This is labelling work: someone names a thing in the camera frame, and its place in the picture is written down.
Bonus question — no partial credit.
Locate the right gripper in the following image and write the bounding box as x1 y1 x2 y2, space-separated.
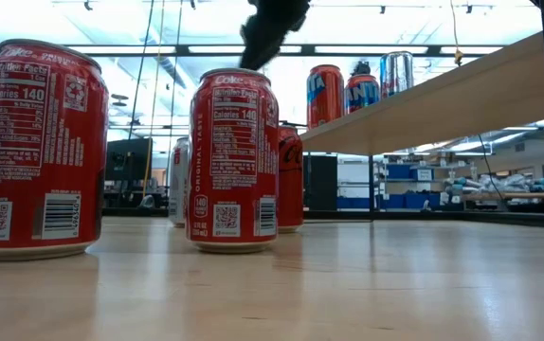
239 0 312 72

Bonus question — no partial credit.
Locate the orange Fanta can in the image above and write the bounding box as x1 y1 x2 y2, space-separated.
306 64 346 130

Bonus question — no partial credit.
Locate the blue silver Red Bull can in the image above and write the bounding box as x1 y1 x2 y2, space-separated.
379 50 415 99

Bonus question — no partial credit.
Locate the silver Diet Coke can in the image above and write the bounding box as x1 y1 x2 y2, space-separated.
167 136 191 228

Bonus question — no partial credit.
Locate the wooden shelf with black legs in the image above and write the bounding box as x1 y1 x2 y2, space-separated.
299 0 544 261

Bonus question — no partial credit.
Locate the black cabinet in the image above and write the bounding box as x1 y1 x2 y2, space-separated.
305 154 338 212

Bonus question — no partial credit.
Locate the black monitor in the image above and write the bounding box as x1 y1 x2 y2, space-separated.
104 136 154 184

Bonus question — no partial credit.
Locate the blue storage bin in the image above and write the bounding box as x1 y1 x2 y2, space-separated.
379 192 406 210
404 191 443 210
336 196 372 210
388 164 413 180

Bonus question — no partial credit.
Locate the white blue robot equipment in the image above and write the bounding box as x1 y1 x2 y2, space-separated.
444 172 544 194

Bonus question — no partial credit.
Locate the wooden workbench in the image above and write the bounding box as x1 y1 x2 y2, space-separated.
459 190 544 201

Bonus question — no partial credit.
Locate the black hanging cable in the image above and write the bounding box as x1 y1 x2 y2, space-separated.
128 0 156 139

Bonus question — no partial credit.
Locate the yellow cord with connector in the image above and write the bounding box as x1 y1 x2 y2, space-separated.
449 0 466 67

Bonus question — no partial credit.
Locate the black aluminium table frame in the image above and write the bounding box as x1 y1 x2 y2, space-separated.
102 206 544 231

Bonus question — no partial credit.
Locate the black drooping cable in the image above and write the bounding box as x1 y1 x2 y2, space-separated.
477 135 511 212

